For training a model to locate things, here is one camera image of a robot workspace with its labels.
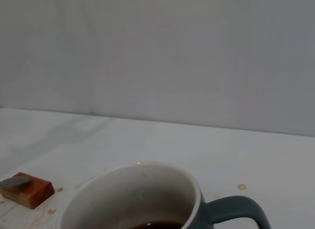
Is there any reddish brown wooden block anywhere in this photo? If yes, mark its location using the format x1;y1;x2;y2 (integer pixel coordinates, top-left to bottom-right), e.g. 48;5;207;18
0;172;55;210

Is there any grey ceramic cup with coffee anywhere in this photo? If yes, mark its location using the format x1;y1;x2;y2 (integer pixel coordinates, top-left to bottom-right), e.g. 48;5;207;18
57;161;272;229

